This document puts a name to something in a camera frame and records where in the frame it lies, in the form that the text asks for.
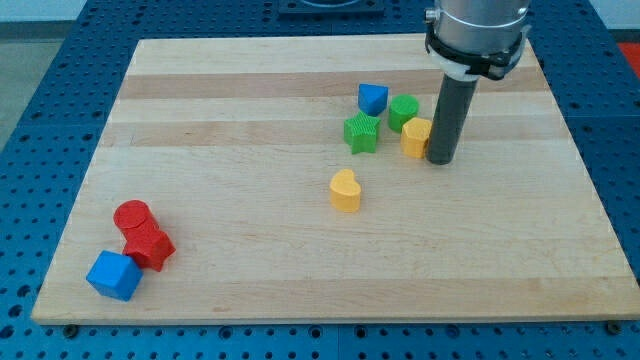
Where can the yellow heart block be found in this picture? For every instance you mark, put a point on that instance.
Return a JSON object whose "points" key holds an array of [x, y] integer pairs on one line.
{"points": [[345, 191]]}

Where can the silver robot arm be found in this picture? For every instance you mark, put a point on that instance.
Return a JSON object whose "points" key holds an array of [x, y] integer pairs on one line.
{"points": [[470, 39]]}

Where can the yellow hexagon block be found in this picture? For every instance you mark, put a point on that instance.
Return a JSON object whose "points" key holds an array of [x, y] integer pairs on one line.
{"points": [[415, 137]]}

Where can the green star block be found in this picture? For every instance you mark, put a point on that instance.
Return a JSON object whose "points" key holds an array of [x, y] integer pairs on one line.
{"points": [[361, 133]]}

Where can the wooden board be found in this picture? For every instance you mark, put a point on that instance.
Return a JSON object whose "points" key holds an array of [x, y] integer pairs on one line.
{"points": [[232, 143]]}

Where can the blue triangle block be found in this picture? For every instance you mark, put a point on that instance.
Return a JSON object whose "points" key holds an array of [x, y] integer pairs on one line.
{"points": [[372, 99]]}

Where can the green cylinder block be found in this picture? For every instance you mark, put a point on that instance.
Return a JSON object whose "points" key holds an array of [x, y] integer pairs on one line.
{"points": [[403, 108]]}

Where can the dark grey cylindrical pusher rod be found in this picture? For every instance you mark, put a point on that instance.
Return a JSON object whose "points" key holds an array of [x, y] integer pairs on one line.
{"points": [[452, 107]]}

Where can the red star block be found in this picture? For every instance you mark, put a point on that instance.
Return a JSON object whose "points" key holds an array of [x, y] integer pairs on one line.
{"points": [[149, 248]]}

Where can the red cylinder block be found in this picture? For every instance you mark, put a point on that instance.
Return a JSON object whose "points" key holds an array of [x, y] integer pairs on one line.
{"points": [[135, 221]]}

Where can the blue cube block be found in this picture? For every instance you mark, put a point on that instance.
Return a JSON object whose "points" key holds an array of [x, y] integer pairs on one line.
{"points": [[114, 275]]}

